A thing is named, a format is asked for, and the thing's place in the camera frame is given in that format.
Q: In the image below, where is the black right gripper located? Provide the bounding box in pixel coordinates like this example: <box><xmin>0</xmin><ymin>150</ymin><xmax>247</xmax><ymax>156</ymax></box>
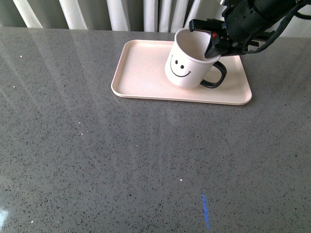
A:
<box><xmin>189</xmin><ymin>0</ymin><xmax>296</xmax><ymax>58</ymax></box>

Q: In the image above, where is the white smiley face mug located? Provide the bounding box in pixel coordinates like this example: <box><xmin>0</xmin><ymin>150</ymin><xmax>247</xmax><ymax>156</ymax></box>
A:
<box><xmin>165</xmin><ymin>28</ymin><xmax>227</xmax><ymax>89</ymax></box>

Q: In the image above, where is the white pleated curtain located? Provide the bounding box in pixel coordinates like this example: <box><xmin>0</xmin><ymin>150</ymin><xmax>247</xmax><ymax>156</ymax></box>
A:
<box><xmin>0</xmin><ymin>0</ymin><xmax>225</xmax><ymax>33</ymax></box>

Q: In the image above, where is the pale pink rectangular tray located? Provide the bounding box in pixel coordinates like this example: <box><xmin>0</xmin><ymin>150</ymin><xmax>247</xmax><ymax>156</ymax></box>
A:
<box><xmin>111</xmin><ymin>40</ymin><xmax>252</xmax><ymax>105</ymax></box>

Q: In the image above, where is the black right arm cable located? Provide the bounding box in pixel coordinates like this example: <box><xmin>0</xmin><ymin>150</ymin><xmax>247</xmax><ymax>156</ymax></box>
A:
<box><xmin>242</xmin><ymin>0</ymin><xmax>311</xmax><ymax>54</ymax></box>

